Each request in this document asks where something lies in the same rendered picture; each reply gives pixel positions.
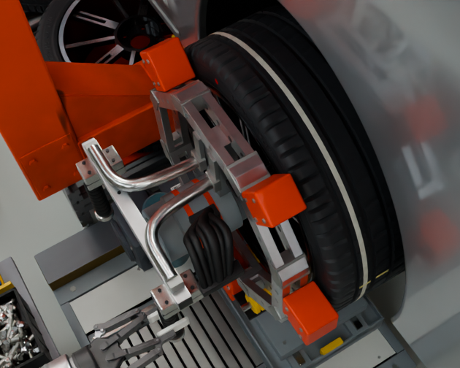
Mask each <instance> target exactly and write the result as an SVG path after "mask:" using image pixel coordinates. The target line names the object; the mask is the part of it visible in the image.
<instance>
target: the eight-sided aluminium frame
mask: <svg viewBox="0 0 460 368"><path fill-rule="evenodd" d="M150 100H151V102H152V103H153V109H154V113H155V116H156V122H157V125H158V130H159V134H160V142H161V145H162V148H163V150H164V153H165V155H166V157H167V158H168V159H169V161H170V163H171V165H172V166H173V165H175V164H177V163H179V162H180V158H182V157H183V156H185V157H186V158H190V157H191V156H192V155H191V150H193V145H192V143H191V139H190V137H189V133H188V126H187V121H188V122H189V123H190V125H191V127H192V128H193V129H194V131H195V132H196V133H197V134H198V135H199V137H200V139H201V141H202V142H203V143H204V145H205V146H206V148H207V149H208V150H209V151H210V152H211V154H212V156H213V157H214V158H215V160H216V161H217V163H218V165H219V166H220V167H221V169H222V170H223V172H224V174H225V175H226V177H227V179H228V180H229V182H230V184H231V186H232V188H233V189H234V191H235V193H236V195H237V196H238V198H239V200H240V203H241V205H242V207H243V209H244V211H245V214H246V215H247V217H248V220H249V222H250V224H251V226H252V228H253V231H254V233H255V235H256V238H257V240H258V242H259V244H260V246H261V249H262V250H263V252H264V255H265V257H266V259H267V262H268V265H269V269H270V272H271V274H272V275H270V274H269V273H268V272H266V271H265V270H264V268H263V267H262V266H261V265H260V264H259V263H258V262H257V260H256V259H255V257H254V256H253V254H252V253H251V252H250V250H249V249H248V247H247V245H246V244H245V243H244V242H243V240H242V238H241V237H240V235H239V234H238V233H237V231H236V230H234V231H233V232H232V237H233V245H234V247H235V248H236V249H237V251H238V253H239V254H240V255H241V257H242V258H243V260H244V261H245V263H246V264H247V266H248V268H247V269H245V274H244V275H243V276H241V277H239V278H237V283H238V285H239V286H240V288H241V289H242V290H243V291H244V292H245V293H246V295H247V296H248V297H251V298H252V299H254V300H255V301H256V302H257V303H258V304H260V305H261V306H262V307H263V308H264V309H265V310H266V311H267V312H269V313H270V314H271V315H273V317H274V319H275V320H276V321H279V322H281V323H283V322H284V321H287V320H288V319H287V318H286V317H285V314H284V313H283V298H284V297H286V296H287V295H289V294H291V293H293V292H294V291H296V290H297V289H299V288H301V287H302V286H304V285H306V284H307V278H308V274H310V270H309V266H308V264H307V259H306V255H305V253H304V252H303V251H302V249H301V248H300V246H299V243H298V241H297V239H296V236H295V234H294V231H293V229H292V228H291V224H290V223H289V221H288V220H286V221H284V222H282V223H281V224H279V225H277V226H276V227H275V228H276V230H277V232H278V234H279V237H280V239H281V241H282V244H283V246H284V248H285V250H284V251H283V252H282V253H279V251H278V249H277V246H276V244H275V242H274V240H273V238H272V235H271V234H270V231H269V229H268V227H266V226H259V225H257V224H256V222H255V221H254V219H253V216H252V215H251V213H250V210H249V209H248V206H247V205H246V203H245V201H244V199H243V197H242V192H243V191H245V190H247V189H249V188H250V187H252V186H254V185H255V184H257V183H260V182H261V181H263V180H265V179H267V178H268V177H270V176H271V175H270V173H269V172H268V170H267V168H266V167H265V165H264V163H263V161H262V160H261V158H260V156H259V154H258V153H257V151H256V150H255V151H254V150H253V149H252V147H251V146H250V145H249V144H248V142H247V141H246V139H245V138H244V137H243V136H242V134H241V133H240V132H239V130H238V129H237V127H236V126H235V125H234V124H233V122H232V121H231V119H230V118H229V117H228V115H227V114H226V113H225V112H224V110H223V109H222V107H221V106H220V105H219V103H218V102H217V101H216V100H215V98H214V97H213V95H212V93H211V90H210V89H209V88H208V87H207V86H206V85H205V84H204V83H203V82H202V81H200V80H196V81H195V80H189V81H188V82H186V83H183V84H182V85H179V86H177V87H176V88H173V89H172V90H170V91H167V92H162V91H157V90H156V88H153V89H151V90H150ZM167 109H169V110H172V117H173V121H174V125H175V132H173V133H172V130H171V126H170V122H169V116H168V112H167ZM203 109H205V111H206V112H207V114H208V115H209V116H210V117H211V119H212V120H213V122H214V123H215V125H216V126H219V127H220V129H221V130H222V132H223V133H224V134H225V135H226V137H227V138H228V140H229V141H230V143H231V146H232V147H233V149H234V150H235V152H236V153H237V155H238V156H239V157H240V159H239V160H237V161H234V159H233V158H232V157H231V156H230V154H229V153H228V151H227V150H226V149H225V147H224V146H223V145H222V143H221V142H220V140H219V139H218V138H217V137H216V135H215V134H214V132H213V131H212V129H211V128H210V127H209V126H208V124H207V122H206V121H205V120H204V118H203V117H202V116H201V114H200V113H199V111H201V110H203ZM186 120H187V121H186ZM264 288H265V289H266V290H268V291H269V292H271V293H272V295H269V294H268V293H267V292H266V291H265V290H263V289H264Z"/></svg>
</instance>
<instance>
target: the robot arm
mask: <svg viewBox="0 0 460 368"><path fill-rule="evenodd" d="M158 319H160V317H159V315H158V311H157V307H154V308H153V309H151V310H149V311H147V312H143V311H141V310H140V309H139V308H138V307H136V308H134V309H133V310H130V311H128V312H127V313H124V314H122V315H119V316H118V317H116V318H113V319H112V320H110V321H108V322H106V323H99V324H95V325H94V326H93V328H94V330H95V339H93V341H92V342H91V343H90V344H89V345H86V346H85V347H83V348H81V349H79V350H77V351H75V352H74V353H73V354H72V357H71V358H69V356H68V355H67V354H64V355H62V356H59V357H58V358H56V359H54V360H53V361H51V362H49V363H48V364H45V365H43V366H42V367H40V368H120V366H121V364H122V363H123V362H124V361H127V360H129V359H130V358H132V357H135V356H138V355H139V354H142V353H145V352H148V351H149V350H151V352H149V353H147V354H146V355H144V356H143V357H142V358H140V359H138V360H137V361H135V362H134V363H133V364H131V365H129V366H128V367H127V368H144V367H146V366H147V365H148V364H150V363H152V362H153V361H155V360H156V359H157V358H159V357H160V356H162V355H163V354H164V352H163V348H162V346H163V344H164V343H165V342H168V341H169V340H171V339H173V338H174V337H175V336H176V333H175V332H176V331H178V330H180V329H181V328H183V327H185V326H187V325H188V324H190V321H189V319H188V316H185V317H184V318H182V319H180V320H179V321H177V322H175V323H174V324H172V325H170V326H168V327H166V328H165V329H163V330H161V331H159V332H158V333H157V336H158V337H156V338H154V339H151V340H148V341H146V342H143V343H140V344H138V345H135V346H133V347H130V348H125V349H123V350H121V349H120V345H121V344H122V343H123V341H124V340H126V339H127V338H128V337H129V336H131V335H132V334H133V333H134V332H135V331H136V330H138V329H139V328H140V327H142V326H143V325H144V324H146V323H147V322H148V321H149V322H150V323H153V322H155V321H157V320H158ZM130 321H132V322H131V323H130V324H129V325H127V326H126V327H125V328H123V329H122V330H121V331H119V332H118V333H117V334H114V335H113V336H112V337H110V338H103V337H102V336H104V335H105V334H106V333H107V332H110V331H112V330H114V329H116V328H118V327H120V326H122V325H124V324H126V323H128V322H130Z"/></svg>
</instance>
